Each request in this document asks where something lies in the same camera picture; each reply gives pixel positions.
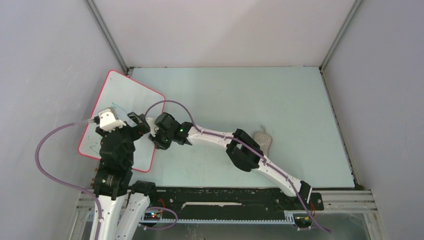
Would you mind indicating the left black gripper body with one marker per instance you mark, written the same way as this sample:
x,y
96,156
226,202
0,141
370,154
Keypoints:
x,y
132,133

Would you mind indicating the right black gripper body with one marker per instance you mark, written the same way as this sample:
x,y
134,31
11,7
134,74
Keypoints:
x,y
164,138

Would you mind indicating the pink-framed whiteboard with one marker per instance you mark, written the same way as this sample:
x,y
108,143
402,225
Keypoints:
x,y
125,95

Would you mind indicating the grey mesh sponge eraser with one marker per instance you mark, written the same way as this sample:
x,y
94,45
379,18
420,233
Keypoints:
x,y
263,139

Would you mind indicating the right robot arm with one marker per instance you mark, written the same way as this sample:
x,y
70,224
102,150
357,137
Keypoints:
x,y
243,151

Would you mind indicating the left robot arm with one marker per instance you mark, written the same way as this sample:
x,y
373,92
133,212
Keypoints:
x,y
119,206

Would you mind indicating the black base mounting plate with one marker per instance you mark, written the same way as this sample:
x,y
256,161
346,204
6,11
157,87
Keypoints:
x,y
232,204

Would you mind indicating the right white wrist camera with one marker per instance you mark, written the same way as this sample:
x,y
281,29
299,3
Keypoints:
x,y
151,123

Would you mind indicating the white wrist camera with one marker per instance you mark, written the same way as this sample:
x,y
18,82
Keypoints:
x,y
151,123
108,120

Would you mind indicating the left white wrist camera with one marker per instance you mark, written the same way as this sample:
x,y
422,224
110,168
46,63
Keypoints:
x,y
108,120

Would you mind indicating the left corner aluminium post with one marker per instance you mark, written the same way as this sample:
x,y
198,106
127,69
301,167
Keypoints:
x,y
103,28

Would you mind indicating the corner aluminium post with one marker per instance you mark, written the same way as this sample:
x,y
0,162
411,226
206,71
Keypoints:
x,y
341,33
103,28

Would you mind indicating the aluminium frame rail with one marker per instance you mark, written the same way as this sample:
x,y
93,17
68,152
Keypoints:
x,y
334,202

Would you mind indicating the right corner aluminium post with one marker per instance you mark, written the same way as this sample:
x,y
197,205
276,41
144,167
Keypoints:
x,y
341,33

